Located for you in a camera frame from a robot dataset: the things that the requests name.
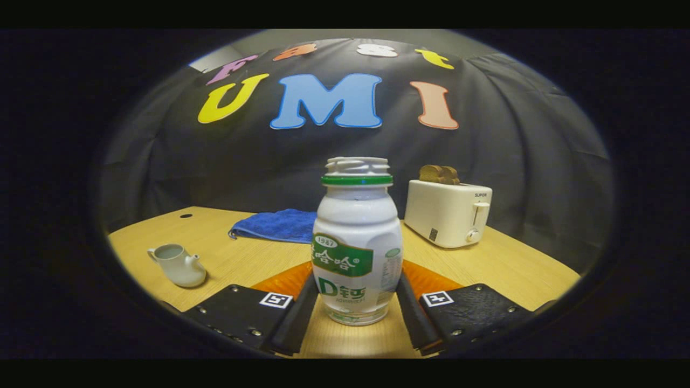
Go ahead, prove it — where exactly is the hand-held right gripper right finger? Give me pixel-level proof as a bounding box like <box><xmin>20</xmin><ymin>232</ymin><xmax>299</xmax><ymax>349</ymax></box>
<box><xmin>396</xmin><ymin>260</ymin><xmax>535</xmax><ymax>357</ymax></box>

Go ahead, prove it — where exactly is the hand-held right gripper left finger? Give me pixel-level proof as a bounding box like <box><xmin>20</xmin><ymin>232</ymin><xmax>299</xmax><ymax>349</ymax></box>
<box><xmin>182</xmin><ymin>260</ymin><xmax>320</xmax><ymax>357</ymax></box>

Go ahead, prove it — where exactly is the white green-label water bottle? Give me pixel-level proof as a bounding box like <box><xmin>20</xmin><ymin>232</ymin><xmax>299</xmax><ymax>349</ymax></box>
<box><xmin>311</xmin><ymin>156</ymin><xmax>404</xmax><ymax>327</ymax></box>

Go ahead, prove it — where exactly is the white teacup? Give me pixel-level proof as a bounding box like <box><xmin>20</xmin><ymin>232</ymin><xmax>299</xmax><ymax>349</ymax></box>
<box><xmin>147</xmin><ymin>243</ymin><xmax>208</xmax><ymax>288</ymax></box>

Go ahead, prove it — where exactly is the blue towel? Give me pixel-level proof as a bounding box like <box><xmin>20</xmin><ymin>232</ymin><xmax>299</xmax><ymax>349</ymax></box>
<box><xmin>227</xmin><ymin>208</ymin><xmax>318</xmax><ymax>245</ymax></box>

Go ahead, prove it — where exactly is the white toaster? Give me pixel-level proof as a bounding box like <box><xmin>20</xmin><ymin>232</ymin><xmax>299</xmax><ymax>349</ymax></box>
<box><xmin>404</xmin><ymin>179</ymin><xmax>493</xmax><ymax>250</ymax></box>

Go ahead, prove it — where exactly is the black backdrop cloth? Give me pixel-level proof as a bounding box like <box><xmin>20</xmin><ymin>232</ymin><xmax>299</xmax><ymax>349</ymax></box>
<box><xmin>100</xmin><ymin>38</ymin><xmax>615</xmax><ymax>275</ymax></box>

